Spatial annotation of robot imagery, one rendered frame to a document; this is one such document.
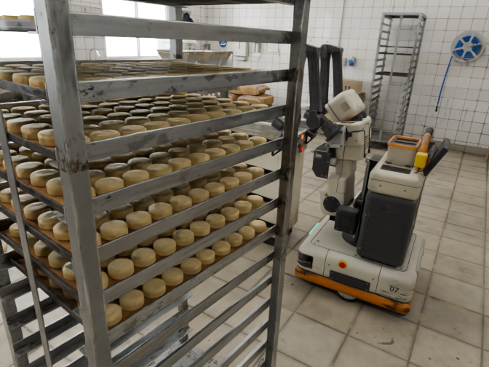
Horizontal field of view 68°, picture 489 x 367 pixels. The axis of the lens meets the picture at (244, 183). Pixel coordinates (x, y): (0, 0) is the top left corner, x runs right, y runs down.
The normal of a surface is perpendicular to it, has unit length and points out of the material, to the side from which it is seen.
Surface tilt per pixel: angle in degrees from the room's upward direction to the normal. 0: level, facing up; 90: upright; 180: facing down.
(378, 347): 0
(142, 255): 0
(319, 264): 90
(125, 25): 90
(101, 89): 90
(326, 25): 90
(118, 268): 0
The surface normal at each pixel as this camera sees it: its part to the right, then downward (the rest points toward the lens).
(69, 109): 0.79, 0.25
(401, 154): -0.50, 0.33
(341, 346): 0.04, -0.93
